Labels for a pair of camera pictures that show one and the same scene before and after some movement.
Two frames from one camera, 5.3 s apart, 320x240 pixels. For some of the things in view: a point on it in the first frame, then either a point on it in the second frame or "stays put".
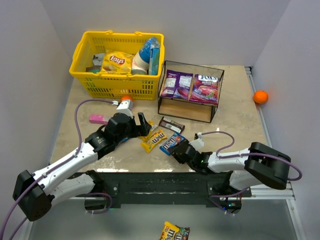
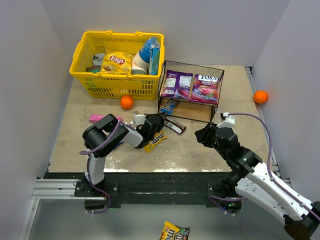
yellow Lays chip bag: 117,63 stays put
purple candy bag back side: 177,84 stays put
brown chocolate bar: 172,124 stays put
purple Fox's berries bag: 205,89 stays put
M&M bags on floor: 172,232 stays put
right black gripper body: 178,150 -> 203,135
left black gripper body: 137,126 -> 158,120
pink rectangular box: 99,119 stays put
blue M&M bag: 176,139 -> 168,107
